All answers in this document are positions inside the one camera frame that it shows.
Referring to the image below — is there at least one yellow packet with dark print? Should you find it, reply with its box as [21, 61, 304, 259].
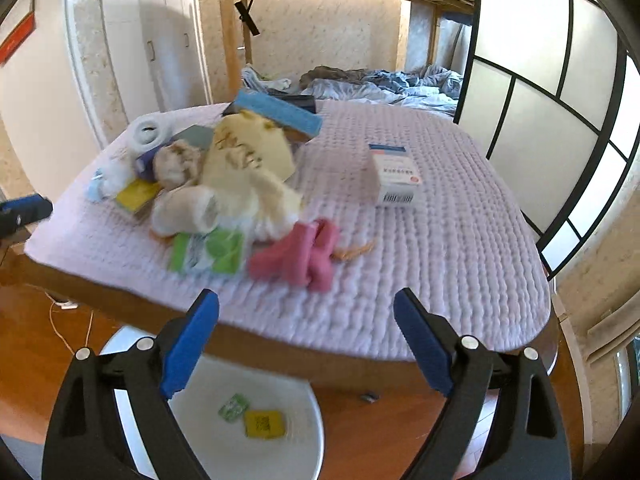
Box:
[243, 409, 286, 440]

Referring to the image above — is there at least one long blue carton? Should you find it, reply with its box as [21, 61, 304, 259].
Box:
[231, 89, 324, 139]

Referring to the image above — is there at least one grey flat box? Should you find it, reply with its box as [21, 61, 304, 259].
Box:
[172, 124, 216, 152]

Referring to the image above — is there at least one purple cloth piece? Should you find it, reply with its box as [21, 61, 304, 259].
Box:
[134, 152, 157, 182]

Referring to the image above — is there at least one white tape roll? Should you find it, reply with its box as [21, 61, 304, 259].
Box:
[127, 112, 177, 149]

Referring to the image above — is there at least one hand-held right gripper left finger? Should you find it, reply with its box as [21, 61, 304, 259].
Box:
[42, 289, 221, 480]

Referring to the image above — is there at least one wooden bunk bed frame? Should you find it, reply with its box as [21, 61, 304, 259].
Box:
[217, 0, 477, 107]

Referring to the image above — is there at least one purple quilted mat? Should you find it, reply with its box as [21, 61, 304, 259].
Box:
[24, 100, 553, 363]

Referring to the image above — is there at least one white wardrobe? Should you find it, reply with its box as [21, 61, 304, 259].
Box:
[99, 0, 217, 122]

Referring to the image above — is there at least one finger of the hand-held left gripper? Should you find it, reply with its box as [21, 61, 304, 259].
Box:
[0, 194, 54, 239]

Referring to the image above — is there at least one black framed sliding screen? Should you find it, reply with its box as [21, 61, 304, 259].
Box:
[452, 0, 640, 282]

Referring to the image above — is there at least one white plastic bin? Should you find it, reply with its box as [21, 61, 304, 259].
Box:
[100, 325, 326, 480]

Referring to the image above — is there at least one plain yellow packet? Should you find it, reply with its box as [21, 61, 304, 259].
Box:
[116, 179, 163, 222]

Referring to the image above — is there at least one yellow paper bag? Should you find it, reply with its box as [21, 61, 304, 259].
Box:
[200, 110, 304, 243]

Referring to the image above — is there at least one small green packet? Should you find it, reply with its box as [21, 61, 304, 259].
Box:
[217, 393, 251, 422]

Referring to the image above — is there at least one grey brown cloth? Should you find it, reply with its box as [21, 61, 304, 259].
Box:
[299, 65, 372, 87]

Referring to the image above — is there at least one green and white tissue pack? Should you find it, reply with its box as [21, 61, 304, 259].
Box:
[167, 229, 247, 277]

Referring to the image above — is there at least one orange twisted paper string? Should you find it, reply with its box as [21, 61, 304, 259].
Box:
[334, 239, 377, 264]

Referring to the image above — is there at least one black hanging strap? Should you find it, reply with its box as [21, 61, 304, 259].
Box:
[233, 0, 262, 38]

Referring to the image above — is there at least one white floor cable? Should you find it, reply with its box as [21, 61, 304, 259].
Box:
[48, 300, 97, 357]

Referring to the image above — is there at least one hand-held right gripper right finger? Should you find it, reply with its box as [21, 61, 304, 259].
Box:
[393, 287, 573, 480]

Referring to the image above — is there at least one crumpled brown paper ball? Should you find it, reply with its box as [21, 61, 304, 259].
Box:
[152, 139, 204, 187]

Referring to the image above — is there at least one wooden table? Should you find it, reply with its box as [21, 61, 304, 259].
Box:
[0, 245, 561, 397]

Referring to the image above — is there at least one blue bedding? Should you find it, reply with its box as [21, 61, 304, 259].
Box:
[242, 64, 464, 117]

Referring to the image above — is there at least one red and white wall poster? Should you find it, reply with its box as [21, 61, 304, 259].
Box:
[0, 12, 39, 64]

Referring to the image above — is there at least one pink cloth piece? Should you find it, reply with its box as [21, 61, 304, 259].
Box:
[248, 219, 342, 293]

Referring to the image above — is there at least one white plastic bag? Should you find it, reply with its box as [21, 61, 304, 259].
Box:
[97, 156, 139, 197]

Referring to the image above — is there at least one white paper towel wad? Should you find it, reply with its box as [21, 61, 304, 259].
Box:
[151, 185, 222, 239]

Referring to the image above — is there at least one white medicine box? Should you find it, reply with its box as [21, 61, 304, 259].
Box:
[368, 142, 423, 207]

